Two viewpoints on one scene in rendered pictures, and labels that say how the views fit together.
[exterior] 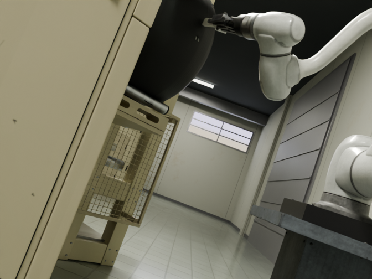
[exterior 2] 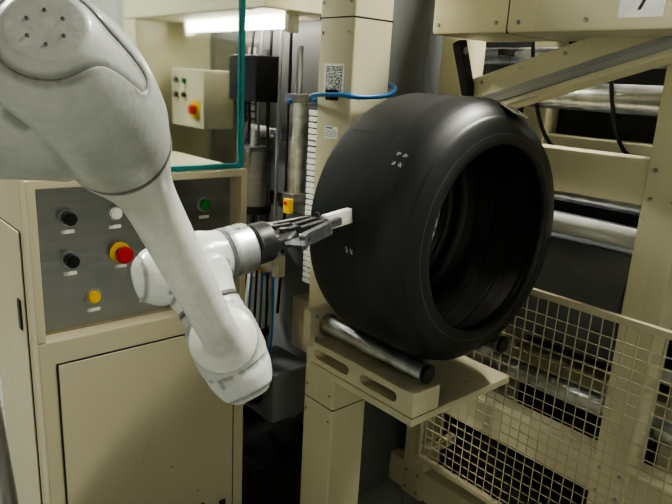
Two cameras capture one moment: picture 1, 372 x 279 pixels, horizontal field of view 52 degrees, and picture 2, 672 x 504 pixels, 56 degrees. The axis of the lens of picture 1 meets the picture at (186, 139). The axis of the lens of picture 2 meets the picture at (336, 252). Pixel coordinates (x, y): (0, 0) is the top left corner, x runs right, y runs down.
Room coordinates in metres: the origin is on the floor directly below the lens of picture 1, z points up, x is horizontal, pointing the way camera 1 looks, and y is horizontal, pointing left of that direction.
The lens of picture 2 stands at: (1.44, -1.13, 1.51)
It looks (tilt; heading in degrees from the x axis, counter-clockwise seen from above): 15 degrees down; 91
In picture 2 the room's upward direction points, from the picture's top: 3 degrees clockwise
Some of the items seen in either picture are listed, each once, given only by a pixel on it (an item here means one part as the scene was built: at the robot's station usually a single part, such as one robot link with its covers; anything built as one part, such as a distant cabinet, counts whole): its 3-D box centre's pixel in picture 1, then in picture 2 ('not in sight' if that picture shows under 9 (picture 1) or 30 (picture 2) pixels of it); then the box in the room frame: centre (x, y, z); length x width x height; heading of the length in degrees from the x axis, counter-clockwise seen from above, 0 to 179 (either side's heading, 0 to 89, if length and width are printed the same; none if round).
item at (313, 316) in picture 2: not in sight; (364, 312); (1.49, 0.48, 0.90); 0.40 x 0.03 x 0.10; 43
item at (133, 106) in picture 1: (128, 108); (370, 371); (1.51, 0.26, 0.83); 0.36 x 0.09 x 0.06; 133
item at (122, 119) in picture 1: (107, 113); (408, 370); (1.61, 0.35, 0.80); 0.37 x 0.36 x 0.02; 43
